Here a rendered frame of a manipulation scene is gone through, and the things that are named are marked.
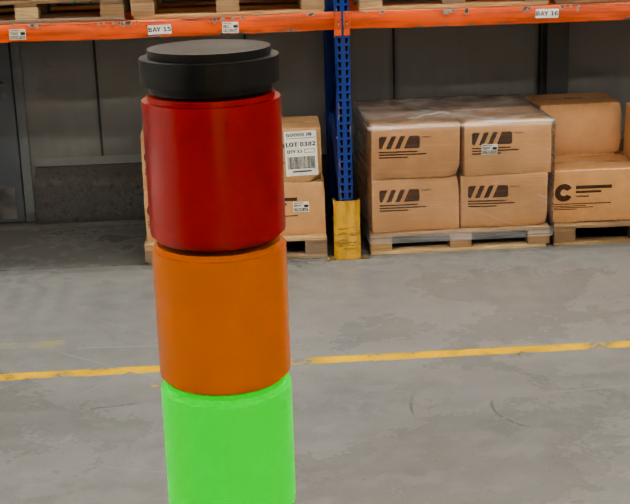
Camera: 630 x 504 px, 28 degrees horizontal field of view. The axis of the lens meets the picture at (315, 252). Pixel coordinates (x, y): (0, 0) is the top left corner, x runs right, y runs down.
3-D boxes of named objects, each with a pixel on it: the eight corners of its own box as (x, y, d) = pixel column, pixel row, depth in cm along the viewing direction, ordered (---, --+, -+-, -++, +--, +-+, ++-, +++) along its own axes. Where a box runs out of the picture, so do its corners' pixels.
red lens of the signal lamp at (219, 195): (148, 256, 44) (137, 106, 42) (152, 220, 49) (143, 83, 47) (290, 249, 44) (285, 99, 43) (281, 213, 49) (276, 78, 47)
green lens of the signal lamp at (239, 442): (167, 538, 47) (158, 407, 45) (170, 477, 52) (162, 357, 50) (300, 528, 47) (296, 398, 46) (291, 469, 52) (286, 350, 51)
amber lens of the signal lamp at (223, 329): (158, 402, 45) (148, 262, 44) (161, 352, 50) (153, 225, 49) (296, 393, 46) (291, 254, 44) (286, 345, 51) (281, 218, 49)
